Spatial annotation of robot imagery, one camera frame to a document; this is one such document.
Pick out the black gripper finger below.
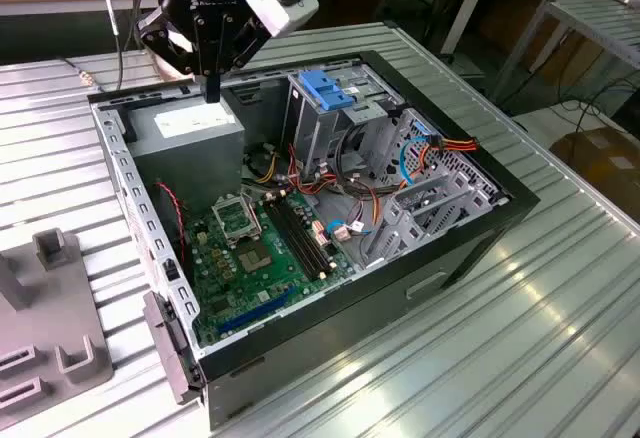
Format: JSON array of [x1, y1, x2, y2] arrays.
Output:
[[213, 10, 274, 104], [135, 0, 215, 104]]

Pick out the blue data wire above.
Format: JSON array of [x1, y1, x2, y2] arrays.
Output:
[[398, 121, 434, 192]]

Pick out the orange yellow red power wire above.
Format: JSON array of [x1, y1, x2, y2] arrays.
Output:
[[418, 133, 480, 172]]

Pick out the perforated metal disk bay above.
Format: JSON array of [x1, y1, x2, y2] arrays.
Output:
[[360, 106, 510, 270]]

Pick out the grey metal drive cage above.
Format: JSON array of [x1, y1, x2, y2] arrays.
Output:
[[280, 63, 404, 182]]

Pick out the grey power supply unit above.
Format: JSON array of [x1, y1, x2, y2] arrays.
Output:
[[127, 101, 247, 219]]

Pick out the metal socket cover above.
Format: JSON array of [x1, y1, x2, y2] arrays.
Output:
[[211, 194, 262, 248]]

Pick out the black RAM slot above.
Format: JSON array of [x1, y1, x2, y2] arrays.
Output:
[[264, 200, 317, 279], [270, 197, 323, 277], [275, 195, 329, 275], [281, 192, 335, 273]]

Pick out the green motherboard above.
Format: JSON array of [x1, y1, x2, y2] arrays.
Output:
[[182, 185, 361, 347]]

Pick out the blue expansion slot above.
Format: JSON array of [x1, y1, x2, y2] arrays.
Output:
[[217, 285, 297, 338]]

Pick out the black PC case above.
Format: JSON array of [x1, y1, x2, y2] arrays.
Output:
[[87, 50, 541, 432]]

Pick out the grey parts rack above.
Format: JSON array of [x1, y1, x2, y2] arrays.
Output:
[[0, 226, 115, 418]]

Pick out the metal slat side table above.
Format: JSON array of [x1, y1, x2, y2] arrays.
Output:
[[492, 0, 640, 109]]

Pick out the brown cardboard box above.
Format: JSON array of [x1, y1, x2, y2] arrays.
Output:
[[549, 127, 640, 209]]

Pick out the black cable with white label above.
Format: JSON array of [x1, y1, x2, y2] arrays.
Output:
[[97, 0, 125, 93]]

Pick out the blue plastic drive bracket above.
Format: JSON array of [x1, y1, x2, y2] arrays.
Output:
[[298, 70, 357, 113]]

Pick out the yellow black wire bundle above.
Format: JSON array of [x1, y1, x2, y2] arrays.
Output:
[[248, 151, 282, 185]]

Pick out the red black twisted wire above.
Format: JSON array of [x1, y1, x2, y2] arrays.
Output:
[[155, 181, 187, 265]]

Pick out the thin red orange wires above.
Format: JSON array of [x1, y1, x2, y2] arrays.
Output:
[[287, 142, 384, 232]]

